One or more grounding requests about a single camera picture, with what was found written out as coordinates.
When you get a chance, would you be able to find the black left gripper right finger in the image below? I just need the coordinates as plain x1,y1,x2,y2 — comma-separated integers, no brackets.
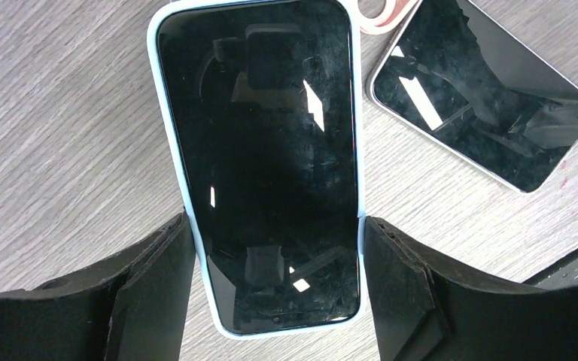
364,217,578,360

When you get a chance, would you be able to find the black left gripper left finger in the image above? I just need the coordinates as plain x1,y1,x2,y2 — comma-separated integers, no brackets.
0,214,195,360

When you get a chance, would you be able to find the black smartphone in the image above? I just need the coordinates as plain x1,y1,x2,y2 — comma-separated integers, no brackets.
367,0,578,193

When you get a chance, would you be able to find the phone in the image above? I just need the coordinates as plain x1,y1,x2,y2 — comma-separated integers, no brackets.
146,1,366,339

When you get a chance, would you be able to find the pink phone case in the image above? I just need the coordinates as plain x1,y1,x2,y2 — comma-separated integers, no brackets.
355,0,419,35

